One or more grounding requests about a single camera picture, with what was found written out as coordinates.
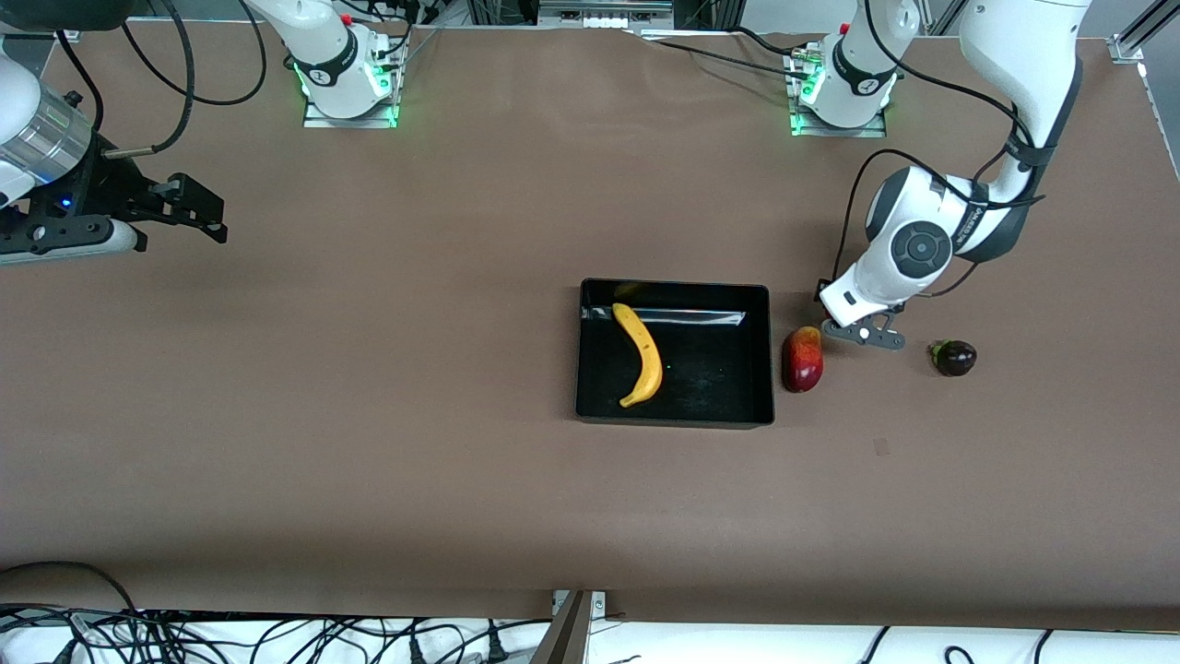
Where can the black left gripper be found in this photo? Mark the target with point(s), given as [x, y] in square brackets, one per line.
[818, 295]

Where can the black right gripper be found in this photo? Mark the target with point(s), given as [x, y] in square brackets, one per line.
[103, 193]

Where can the black rectangular plastic tray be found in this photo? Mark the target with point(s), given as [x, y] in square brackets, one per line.
[710, 387]

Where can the yellow banana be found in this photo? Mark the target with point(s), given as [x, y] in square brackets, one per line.
[645, 355]

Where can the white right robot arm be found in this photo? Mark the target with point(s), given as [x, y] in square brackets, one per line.
[323, 46]

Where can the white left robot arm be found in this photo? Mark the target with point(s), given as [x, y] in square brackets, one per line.
[922, 249]

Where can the red yellow mango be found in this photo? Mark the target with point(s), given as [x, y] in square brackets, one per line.
[802, 361]

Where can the dark purple eggplant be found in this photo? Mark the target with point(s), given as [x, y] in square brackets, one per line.
[956, 359]

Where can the white power strip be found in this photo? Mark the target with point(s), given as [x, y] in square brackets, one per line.
[604, 18]

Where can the white bench board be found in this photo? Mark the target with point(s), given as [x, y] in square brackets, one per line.
[737, 646]

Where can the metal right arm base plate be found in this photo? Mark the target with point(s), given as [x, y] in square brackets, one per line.
[318, 121]

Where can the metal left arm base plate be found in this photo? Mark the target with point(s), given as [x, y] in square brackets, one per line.
[830, 131]

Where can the aluminium frame profile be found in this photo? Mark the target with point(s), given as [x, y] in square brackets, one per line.
[1143, 32]

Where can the grey metal camera pole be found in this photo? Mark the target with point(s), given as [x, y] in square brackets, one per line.
[567, 636]

